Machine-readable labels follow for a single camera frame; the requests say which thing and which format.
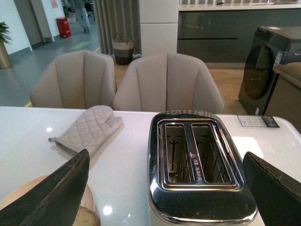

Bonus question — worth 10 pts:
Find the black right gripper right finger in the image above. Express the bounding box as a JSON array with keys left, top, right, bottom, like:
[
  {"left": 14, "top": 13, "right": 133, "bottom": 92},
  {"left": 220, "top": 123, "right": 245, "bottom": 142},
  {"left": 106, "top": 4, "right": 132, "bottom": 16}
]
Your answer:
[{"left": 243, "top": 152, "right": 301, "bottom": 226}]

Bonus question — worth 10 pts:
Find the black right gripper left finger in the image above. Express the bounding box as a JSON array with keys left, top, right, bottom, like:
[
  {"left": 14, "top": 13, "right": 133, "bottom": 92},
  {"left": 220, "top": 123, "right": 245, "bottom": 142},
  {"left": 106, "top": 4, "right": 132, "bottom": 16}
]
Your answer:
[{"left": 0, "top": 149, "right": 90, "bottom": 226}]

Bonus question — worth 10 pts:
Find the toasted bread slice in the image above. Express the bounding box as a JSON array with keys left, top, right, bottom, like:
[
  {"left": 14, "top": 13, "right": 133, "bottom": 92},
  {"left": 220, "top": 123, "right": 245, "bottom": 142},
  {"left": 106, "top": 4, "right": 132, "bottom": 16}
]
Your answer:
[{"left": 72, "top": 206, "right": 101, "bottom": 226}]

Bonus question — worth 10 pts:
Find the chrome and white toaster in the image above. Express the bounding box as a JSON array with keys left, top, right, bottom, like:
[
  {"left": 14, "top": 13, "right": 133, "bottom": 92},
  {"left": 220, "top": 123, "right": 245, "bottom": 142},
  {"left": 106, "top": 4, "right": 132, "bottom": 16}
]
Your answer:
[{"left": 147, "top": 111, "right": 258, "bottom": 226}]

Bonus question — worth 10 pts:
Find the beige round plate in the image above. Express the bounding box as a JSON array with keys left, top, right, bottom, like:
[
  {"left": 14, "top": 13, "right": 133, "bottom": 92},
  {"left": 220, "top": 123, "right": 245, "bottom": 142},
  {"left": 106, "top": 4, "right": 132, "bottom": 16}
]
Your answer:
[{"left": 0, "top": 175, "right": 95, "bottom": 224}]

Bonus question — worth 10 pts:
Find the black and white info card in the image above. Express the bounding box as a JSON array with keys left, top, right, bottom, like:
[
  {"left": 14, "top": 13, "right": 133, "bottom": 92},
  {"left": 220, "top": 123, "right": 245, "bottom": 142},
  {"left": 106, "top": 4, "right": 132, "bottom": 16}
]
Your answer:
[{"left": 238, "top": 115, "right": 279, "bottom": 128}]

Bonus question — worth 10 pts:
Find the beige quilted oven mitt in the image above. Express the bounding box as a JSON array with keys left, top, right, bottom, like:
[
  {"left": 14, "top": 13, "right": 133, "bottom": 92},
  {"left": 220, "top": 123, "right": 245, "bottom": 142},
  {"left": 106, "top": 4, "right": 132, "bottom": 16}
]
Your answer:
[{"left": 48, "top": 105, "right": 123, "bottom": 155}]

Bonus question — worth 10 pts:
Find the left beige upholstered chair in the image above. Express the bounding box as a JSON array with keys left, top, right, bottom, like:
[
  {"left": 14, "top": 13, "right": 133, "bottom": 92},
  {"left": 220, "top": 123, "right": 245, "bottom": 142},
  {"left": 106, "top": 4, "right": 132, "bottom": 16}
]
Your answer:
[{"left": 30, "top": 50, "right": 117, "bottom": 109}]

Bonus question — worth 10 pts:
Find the beige upholstered chair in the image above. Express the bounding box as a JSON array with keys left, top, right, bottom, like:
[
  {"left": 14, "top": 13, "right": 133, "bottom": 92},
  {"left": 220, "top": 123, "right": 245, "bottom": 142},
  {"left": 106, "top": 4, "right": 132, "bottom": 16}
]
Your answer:
[
  {"left": 113, "top": 53, "right": 225, "bottom": 114},
  {"left": 30, "top": 50, "right": 117, "bottom": 109}
]

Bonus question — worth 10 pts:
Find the beige cushion on furniture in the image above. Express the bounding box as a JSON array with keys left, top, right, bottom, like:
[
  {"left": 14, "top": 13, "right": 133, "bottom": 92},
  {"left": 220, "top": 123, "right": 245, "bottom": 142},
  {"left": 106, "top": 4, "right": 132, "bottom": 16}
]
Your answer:
[{"left": 273, "top": 62, "right": 301, "bottom": 88}]

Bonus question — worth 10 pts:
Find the potted green plant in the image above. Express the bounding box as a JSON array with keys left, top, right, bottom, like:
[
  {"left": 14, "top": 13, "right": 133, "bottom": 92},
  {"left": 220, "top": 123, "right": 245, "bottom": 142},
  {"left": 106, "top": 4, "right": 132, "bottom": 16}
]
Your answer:
[{"left": 0, "top": 22, "right": 11, "bottom": 69}]

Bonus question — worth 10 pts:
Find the dark grey washing machine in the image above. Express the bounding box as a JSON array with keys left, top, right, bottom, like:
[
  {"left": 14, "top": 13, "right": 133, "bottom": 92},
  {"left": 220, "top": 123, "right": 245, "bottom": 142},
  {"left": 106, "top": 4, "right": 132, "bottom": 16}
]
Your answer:
[{"left": 238, "top": 26, "right": 301, "bottom": 115}]

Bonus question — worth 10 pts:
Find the right beige upholstered chair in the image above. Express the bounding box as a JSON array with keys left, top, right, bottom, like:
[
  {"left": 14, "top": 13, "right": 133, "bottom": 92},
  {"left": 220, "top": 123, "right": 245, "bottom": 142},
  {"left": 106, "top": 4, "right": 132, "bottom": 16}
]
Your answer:
[{"left": 113, "top": 53, "right": 225, "bottom": 114}]

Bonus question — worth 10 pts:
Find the woven laundry basket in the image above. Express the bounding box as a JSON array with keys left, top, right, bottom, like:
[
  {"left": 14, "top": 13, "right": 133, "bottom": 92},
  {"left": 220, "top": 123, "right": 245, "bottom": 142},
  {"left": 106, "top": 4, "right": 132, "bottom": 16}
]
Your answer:
[{"left": 112, "top": 33, "right": 135, "bottom": 65}]

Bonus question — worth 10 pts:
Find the red cabinet box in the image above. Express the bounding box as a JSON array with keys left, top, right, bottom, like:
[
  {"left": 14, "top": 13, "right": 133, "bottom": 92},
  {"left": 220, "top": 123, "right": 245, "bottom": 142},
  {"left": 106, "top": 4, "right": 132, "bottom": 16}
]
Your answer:
[{"left": 56, "top": 17, "right": 71, "bottom": 38}]

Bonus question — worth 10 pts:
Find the grey kitchen counter cabinet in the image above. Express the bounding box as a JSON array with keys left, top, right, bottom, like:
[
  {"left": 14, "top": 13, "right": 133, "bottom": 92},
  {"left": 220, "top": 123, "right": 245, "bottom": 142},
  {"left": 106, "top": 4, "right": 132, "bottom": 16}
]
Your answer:
[{"left": 177, "top": 5, "right": 301, "bottom": 63}]

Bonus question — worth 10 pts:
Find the grey curtain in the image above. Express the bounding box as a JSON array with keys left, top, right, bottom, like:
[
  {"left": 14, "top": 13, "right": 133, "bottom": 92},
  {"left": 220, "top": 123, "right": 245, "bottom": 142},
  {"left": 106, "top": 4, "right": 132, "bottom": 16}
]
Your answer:
[{"left": 93, "top": 0, "right": 142, "bottom": 55}]

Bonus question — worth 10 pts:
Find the walking person in grey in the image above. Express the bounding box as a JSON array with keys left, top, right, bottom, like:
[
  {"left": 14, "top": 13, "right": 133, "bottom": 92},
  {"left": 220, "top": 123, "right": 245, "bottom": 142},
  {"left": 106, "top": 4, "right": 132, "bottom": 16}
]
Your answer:
[{"left": 68, "top": 0, "right": 91, "bottom": 33}]

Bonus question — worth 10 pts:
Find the white pillar cabinet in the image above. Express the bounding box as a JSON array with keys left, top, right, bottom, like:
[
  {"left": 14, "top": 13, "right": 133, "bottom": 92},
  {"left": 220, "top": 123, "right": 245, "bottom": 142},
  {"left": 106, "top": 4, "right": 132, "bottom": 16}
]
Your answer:
[{"left": 139, "top": 0, "right": 179, "bottom": 57}]

